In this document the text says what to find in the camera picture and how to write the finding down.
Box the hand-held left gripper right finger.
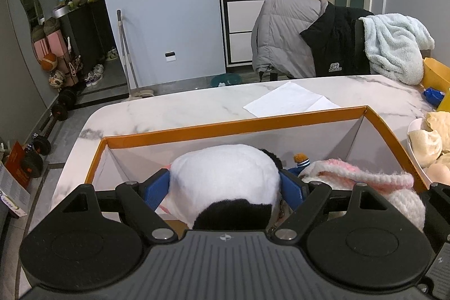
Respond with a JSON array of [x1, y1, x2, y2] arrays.
[[271, 168, 387, 241]]

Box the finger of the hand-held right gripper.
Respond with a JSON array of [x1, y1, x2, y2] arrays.
[[422, 181, 450, 216]]

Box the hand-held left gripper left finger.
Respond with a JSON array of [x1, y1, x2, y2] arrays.
[[58, 169, 178, 243]]

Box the white pink crochet doll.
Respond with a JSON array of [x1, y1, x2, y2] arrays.
[[298, 159, 427, 230]]

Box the white dog plush black ears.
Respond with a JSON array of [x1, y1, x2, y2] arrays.
[[168, 144, 284, 230]]

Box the orange cardboard box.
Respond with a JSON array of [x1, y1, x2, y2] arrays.
[[84, 105, 431, 230]]

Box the pale boiled egg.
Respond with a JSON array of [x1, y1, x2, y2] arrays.
[[425, 163, 450, 185]]

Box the white oval bowl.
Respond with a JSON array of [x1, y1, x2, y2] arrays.
[[407, 117, 450, 186]]

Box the steamed bun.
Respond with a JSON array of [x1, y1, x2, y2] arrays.
[[409, 129, 444, 169]]

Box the white paper sheet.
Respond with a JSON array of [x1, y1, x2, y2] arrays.
[[242, 81, 342, 118]]

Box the blue bottle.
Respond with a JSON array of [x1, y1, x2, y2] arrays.
[[423, 87, 446, 108]]

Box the yellow bowl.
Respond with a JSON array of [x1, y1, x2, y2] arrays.
[[422, 57, 450, 107]]

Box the black dumbbell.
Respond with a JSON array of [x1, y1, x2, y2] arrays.
[[52, 88, 78, 121], [21, 142, 51, 179]]

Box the green plastic basin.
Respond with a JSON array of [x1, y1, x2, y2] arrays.
[[210, 73, 243, 89]]

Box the red box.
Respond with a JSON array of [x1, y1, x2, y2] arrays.
[[5, 141, 32, 189]]

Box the broom and dustpan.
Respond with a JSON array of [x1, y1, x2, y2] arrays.
[[117, 9, 155, 101]]

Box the white carton box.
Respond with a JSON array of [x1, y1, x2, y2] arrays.
[[0, 163, 28, 218]]

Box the patterned ball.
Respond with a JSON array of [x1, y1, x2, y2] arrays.
[[48, 70, 67, 90]]

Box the black jacket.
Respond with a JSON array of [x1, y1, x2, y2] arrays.
[[300, 0, 375, 78]]

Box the grey puffer jacket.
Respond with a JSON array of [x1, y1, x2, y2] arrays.
[[251, 0, 331, 76]]

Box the light blue fleece robe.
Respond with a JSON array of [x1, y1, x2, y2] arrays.
[[359, 13, 436, 86]]

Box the orange basketball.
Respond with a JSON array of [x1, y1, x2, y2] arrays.
[[41, 53, 58, 72]]

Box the dark cabinet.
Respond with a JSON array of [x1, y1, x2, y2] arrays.
[[53, 0, 116, 76]]

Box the white vanity cabinet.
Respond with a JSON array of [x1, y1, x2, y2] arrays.
[[220, 0, 306, 68]]

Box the pink sports bag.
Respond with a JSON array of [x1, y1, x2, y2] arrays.
[[31, 17, 71, 76]]

